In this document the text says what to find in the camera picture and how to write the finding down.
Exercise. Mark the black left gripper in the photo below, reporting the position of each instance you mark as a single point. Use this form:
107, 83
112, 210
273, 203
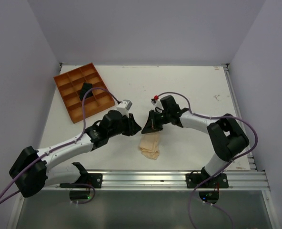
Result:
133, 127

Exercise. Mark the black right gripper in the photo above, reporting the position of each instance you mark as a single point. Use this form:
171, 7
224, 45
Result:
151, 122

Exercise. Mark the cream beige underwear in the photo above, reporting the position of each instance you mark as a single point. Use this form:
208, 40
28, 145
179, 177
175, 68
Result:
149, 145

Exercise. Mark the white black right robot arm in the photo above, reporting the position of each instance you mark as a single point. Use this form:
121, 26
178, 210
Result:
226, 136

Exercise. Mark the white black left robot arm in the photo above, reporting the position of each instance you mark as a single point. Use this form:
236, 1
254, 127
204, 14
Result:
35, 169

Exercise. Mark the black rolled garment in tray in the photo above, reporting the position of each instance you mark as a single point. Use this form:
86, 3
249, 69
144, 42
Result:
85, 88

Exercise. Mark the orange compartment tray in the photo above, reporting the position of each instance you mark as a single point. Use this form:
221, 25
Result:
73, 85

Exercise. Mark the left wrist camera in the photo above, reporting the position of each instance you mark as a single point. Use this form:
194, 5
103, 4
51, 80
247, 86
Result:
123, 107

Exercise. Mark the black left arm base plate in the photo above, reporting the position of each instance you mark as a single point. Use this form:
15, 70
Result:
95, 179

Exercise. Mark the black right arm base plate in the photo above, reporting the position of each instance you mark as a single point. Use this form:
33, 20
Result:
194, 179

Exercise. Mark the aluminium mounting rail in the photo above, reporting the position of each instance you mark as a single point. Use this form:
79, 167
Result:
150, 180

